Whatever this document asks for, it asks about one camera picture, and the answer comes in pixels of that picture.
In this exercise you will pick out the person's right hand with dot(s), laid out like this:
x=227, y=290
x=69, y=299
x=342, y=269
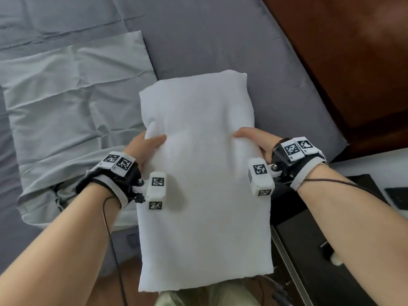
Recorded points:
x=261, y=138

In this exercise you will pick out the person's left hand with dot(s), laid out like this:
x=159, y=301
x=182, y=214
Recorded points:
x=141, y=148

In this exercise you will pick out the grey pillowcase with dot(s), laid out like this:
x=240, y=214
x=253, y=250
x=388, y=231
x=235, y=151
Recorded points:
x=70, y=108

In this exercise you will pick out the white pillow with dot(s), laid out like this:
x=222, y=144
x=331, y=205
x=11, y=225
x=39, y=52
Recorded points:
x=204, y=203

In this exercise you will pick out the person's left forearm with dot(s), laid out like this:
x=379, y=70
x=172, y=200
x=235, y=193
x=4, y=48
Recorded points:
x=57, y=251

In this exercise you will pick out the person's right forearm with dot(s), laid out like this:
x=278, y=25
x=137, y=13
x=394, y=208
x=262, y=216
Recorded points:
x=357, y=235

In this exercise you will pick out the person's light green trousers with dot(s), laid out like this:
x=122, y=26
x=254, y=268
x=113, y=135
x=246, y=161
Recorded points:
x=207, y=297

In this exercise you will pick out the dark grey bed sheet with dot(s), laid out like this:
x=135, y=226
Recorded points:
x=207, y=38

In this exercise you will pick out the black flat device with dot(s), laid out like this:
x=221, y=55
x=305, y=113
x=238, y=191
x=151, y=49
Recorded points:
x=366, y=186

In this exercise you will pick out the brown wooden headboard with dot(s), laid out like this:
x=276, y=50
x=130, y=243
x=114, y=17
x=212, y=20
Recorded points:
x=344, y=54

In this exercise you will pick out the black phone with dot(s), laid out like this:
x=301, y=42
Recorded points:
x=398, y=199

